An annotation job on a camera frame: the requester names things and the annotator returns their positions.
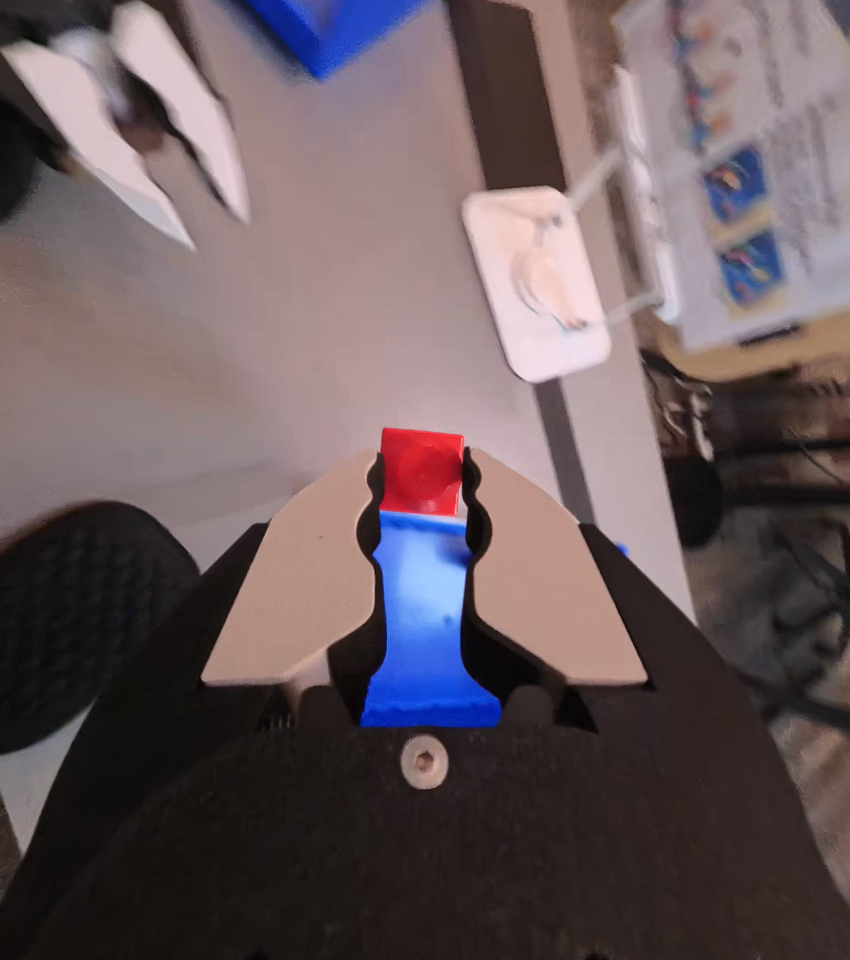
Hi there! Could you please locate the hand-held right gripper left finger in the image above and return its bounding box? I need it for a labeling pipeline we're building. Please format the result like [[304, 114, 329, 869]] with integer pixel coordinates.
[[201, 450, 387, 725]]

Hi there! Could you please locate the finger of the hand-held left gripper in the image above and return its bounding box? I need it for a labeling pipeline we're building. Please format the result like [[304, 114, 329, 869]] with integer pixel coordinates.
[[111, 0, 253, 226], [1, 41, 197, 250]]

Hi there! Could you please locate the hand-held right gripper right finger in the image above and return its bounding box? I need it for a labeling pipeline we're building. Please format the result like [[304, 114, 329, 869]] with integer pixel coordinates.
[[462, 447, 651, 721]]

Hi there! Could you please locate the blue plastic bin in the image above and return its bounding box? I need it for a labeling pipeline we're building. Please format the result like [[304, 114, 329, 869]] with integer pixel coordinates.
[[359, 510, 630, 729], [233, 0, 433, 82]]

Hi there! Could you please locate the red mega block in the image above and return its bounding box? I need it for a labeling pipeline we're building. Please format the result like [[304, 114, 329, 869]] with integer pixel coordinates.
[[380, 427, 467, 519]]

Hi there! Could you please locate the black round floor base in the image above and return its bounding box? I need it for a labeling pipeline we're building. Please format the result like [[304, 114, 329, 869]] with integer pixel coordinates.
[[665, 453, 726, 549]]

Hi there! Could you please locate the white power strip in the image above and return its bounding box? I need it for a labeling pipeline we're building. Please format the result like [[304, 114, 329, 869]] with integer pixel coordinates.
[[642, 352, 714, 459]]

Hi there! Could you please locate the black textured pad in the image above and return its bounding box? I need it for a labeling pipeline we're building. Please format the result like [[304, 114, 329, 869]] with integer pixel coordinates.
[[0, 501, 202, 766]]

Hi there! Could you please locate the black office chair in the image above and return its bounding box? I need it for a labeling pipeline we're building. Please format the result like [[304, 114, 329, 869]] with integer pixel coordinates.
[[740, 517, 850, 751]]

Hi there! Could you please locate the printed instruction sheet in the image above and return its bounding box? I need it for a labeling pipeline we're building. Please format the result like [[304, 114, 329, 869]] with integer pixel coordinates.
[[616, 0, 850, 354]]

